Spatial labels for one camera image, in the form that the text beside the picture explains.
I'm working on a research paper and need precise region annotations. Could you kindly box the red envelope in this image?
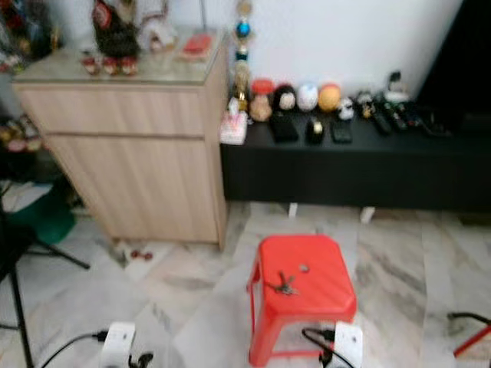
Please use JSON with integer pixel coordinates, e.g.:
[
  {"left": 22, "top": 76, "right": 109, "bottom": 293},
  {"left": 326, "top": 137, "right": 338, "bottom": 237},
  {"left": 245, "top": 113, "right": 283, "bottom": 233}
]
[{"left": 183, "top": 33, "right": 214, "bottom": 54}]

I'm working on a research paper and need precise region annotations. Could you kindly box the white egg shaped toy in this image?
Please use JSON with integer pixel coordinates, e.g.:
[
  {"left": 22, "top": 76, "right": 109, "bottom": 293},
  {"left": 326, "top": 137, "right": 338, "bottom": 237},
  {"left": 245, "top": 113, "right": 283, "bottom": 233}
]
[{"left": 296, "top": 82, "right": 319, "bottom": 112}]

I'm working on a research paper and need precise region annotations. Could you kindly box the dark incense pot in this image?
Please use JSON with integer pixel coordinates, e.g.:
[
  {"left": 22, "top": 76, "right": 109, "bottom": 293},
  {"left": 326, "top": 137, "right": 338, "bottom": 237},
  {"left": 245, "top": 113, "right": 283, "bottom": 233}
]
[{"left": 100, "top": 23, "right": 145, "bottom": 59}]

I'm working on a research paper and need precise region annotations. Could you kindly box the black mouse plush toy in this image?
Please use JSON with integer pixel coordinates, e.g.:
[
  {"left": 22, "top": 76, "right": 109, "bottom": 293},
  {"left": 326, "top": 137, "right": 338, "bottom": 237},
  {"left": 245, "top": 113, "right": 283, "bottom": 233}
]
[{"left": 272, "top": 83, "right": 298, "bottom": 113}]

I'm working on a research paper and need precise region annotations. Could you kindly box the red lidded clear jar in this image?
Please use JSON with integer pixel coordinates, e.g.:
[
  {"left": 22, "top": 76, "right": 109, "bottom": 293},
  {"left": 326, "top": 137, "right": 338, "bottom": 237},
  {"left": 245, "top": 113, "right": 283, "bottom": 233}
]
[{"left": 249, "top": 78, "right": 275, "bottom": 122}]

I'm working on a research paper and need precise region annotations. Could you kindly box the black and white figure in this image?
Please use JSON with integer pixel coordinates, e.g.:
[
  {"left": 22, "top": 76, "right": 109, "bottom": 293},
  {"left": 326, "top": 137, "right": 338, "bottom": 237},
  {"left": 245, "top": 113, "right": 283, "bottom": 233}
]
[{"left": 355, "top": 90, "right": 377, "bottom": 118}]

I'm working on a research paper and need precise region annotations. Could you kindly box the black tripod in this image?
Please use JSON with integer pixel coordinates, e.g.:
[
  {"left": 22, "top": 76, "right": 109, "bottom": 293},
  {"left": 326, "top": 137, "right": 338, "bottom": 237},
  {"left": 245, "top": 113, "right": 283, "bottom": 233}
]
[{"left": 0, "top": 222, "right": 91, "bottom": 368}]

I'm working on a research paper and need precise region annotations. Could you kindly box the yellow egg shaped toy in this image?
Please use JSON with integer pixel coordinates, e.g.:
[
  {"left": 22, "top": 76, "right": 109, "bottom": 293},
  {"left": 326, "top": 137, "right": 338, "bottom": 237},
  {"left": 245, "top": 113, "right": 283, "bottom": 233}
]
[{"left": 318, "top": 82, "right": 342, "bottom": 113}]

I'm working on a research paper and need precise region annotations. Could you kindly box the black low console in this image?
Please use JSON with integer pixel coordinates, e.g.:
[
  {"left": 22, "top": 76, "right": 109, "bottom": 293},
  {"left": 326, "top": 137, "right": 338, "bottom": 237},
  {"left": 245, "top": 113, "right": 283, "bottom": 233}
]
[{"left": 220, "top": 107, "right": 491, "bottom": 212}]

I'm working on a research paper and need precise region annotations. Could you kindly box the dark robed statue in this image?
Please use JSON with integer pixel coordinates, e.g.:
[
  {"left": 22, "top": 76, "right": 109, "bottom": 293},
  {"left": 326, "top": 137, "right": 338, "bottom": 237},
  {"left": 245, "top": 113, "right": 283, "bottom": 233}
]
[{"left": 92, "top": 0, "right": 140, "bottom": 30}]

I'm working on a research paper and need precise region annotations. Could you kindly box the black tape dispenser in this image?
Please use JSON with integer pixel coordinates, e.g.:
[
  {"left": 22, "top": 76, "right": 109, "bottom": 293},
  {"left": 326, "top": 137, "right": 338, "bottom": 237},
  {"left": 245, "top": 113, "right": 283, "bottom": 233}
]
[{"left": 305, "top": 117, "right": 326, "bottom": 145}]

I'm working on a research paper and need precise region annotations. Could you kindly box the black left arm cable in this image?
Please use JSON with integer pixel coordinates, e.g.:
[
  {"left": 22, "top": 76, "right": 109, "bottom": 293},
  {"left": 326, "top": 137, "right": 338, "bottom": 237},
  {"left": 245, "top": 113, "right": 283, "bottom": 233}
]
[{"left": 41, "top": 330, "right": 110, "bottom": 368}]

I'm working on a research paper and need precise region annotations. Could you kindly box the pink tissue pack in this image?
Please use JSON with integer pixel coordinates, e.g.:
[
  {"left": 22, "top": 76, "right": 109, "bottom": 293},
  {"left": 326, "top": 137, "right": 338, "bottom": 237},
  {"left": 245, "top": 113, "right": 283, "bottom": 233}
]
[{"left": 220, "top": 98, "right": 248, "bottom": 145}]

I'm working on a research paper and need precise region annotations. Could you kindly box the cordless phone in green cradle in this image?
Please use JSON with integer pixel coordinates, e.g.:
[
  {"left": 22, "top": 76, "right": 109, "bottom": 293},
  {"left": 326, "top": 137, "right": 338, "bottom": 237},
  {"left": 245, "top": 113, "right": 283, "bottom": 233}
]
[{"left": 384, "top": 71, "right": 409, "bottom": 103}]

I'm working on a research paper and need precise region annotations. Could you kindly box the black remote control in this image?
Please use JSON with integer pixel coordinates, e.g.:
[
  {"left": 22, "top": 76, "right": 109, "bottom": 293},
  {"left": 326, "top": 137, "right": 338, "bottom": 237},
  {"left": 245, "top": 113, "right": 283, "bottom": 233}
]
[
  {"left": 370, "top": 111, "right": 392, "bottom": 136},
  {"left": 385, "top": 107, "right": 409, "bottom": 133}
]

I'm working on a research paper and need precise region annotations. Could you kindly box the white porcelain figurine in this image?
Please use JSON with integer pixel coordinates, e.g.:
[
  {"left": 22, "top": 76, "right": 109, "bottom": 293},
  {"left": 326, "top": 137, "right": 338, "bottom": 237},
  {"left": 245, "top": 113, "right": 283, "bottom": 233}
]
[{"left": 144, "top": 15, "right": 177, "bottom": 51}]

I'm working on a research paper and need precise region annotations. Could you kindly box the green bag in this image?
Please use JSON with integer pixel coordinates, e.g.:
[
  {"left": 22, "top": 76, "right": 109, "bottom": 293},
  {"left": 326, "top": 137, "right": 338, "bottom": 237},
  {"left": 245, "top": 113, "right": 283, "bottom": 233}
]
[{"left": 8, "top": 184, "right": 74, "bottom": 245}]

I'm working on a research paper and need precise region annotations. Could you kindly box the red plastic stool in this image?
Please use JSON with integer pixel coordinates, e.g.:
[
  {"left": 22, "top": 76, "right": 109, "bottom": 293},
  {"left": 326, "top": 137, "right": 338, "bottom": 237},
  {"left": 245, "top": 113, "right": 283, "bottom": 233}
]
[{"left": 247, "top": 234, "right": 358, "bottom": 367}]

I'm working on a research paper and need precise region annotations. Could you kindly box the loose bunch of keys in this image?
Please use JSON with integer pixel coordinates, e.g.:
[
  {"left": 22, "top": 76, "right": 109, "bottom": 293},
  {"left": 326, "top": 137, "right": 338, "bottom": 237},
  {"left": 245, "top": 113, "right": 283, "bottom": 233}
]
[{"left": 269, "top": 272, "right": 300, "bottom": 296}]

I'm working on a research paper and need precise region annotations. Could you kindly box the small panda figure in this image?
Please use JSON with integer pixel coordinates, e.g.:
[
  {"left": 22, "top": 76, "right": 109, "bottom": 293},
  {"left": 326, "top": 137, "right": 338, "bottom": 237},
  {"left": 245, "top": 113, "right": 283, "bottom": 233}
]
[{"left": 338, "top": 97, "right": 355, "bottom": 120}]

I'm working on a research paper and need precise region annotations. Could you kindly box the pile of small toys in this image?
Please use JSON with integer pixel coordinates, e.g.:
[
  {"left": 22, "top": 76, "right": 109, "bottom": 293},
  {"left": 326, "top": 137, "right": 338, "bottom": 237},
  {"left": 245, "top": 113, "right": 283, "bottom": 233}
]
[{"left": 0, "top": 115, "right": 43, "bottom": 150}]

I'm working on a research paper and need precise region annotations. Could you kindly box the gold and blue trophy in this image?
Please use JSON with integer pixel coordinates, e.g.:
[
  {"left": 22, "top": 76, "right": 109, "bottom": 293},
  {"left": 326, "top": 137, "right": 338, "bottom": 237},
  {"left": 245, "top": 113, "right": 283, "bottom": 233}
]
[{"left": 230, "top": 0, "right": 255, "bottom": 114}]

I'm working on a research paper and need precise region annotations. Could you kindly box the light wooden cabinet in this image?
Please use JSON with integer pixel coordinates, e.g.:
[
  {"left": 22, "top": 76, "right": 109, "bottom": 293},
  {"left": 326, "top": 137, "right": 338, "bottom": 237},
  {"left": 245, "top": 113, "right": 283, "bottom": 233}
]
[{"left": 13, "top": 31, "right": 231, "bottom": 250}]

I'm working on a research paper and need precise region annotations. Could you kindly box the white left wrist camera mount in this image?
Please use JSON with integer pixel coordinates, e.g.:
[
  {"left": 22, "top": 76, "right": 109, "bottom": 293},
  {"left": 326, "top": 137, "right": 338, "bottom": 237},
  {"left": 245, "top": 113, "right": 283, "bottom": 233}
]
[{"left": 101, "top": 322, "right": 137, "bottom": 368}]

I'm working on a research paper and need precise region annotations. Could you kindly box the black television screen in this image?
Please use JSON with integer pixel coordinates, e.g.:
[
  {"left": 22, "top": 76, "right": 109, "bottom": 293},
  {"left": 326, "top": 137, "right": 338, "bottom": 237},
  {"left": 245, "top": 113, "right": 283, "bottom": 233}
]
[{"left": 418, "top": 0, "right": 491, "bottom": 116}]

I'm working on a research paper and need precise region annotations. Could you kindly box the black mobile phone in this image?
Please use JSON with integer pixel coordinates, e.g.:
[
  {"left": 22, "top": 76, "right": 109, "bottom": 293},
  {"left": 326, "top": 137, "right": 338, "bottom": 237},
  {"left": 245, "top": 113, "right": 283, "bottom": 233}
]
[{"left": 330, "top": 119, "right": 354, "bottom": 143}]

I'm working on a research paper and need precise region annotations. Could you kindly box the red rod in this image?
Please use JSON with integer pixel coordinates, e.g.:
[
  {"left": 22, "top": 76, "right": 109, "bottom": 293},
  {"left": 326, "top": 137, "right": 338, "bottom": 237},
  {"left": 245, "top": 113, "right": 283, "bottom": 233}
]
[{"left": 453, "top": 326, "right": 491, "bottom": 357}]

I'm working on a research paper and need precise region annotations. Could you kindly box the black floor cable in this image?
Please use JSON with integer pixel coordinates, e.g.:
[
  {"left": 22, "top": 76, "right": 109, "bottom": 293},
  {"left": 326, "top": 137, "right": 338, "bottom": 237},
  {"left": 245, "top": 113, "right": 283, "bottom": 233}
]
[{"left": 449, "top": 310, "right": 491, "bottom": 327}]

